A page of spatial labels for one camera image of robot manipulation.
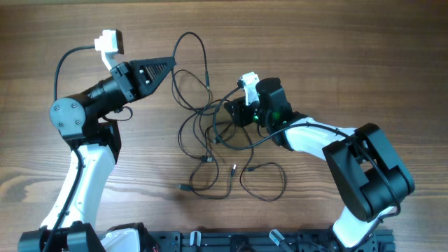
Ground black left camera cable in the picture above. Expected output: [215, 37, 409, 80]
[41, 45, 97, 252]

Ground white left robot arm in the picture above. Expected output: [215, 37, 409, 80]
[17, 57, 176, 251]

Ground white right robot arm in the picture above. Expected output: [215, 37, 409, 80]
[224, 72, 415, 251]

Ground thin black USB cable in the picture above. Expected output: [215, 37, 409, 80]
[170, 31, 237, 200]

